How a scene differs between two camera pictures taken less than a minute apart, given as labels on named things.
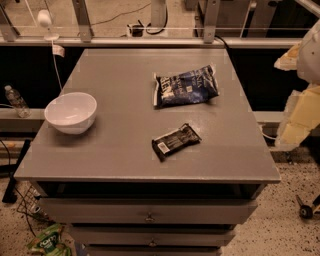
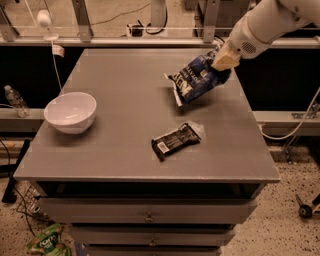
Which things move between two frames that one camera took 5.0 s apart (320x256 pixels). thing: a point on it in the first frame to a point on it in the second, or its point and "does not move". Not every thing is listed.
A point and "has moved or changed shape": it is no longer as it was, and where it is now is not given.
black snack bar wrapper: x=174 y=142 does not move
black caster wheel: x=306 y=211 does not move
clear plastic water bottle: x=17 y=101 does not move
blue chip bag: x=186 y=87 has moved or changed shape
